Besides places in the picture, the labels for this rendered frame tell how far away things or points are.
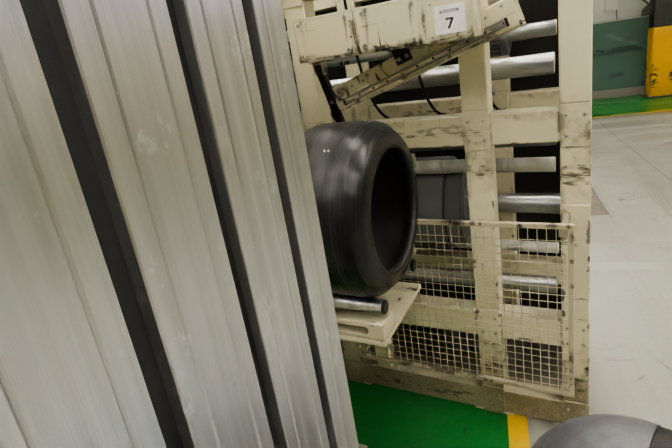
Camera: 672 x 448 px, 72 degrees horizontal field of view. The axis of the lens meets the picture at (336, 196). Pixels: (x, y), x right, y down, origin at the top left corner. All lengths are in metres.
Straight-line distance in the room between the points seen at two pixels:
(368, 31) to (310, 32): 0.21
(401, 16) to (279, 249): 1.38
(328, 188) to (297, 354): 1.07
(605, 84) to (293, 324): 10.48
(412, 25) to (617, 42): 9.18
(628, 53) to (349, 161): 9.59
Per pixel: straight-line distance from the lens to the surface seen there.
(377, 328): 1.47
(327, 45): 1.65
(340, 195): 1.24
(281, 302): 0.19
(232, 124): 0.16
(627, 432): 0.44
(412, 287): 1.76
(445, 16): 1.50
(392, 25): 1.55
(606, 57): 10.57
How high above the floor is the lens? 1.66
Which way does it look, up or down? 17 degrees down
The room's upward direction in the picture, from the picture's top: 9 degrees counter-clockwise
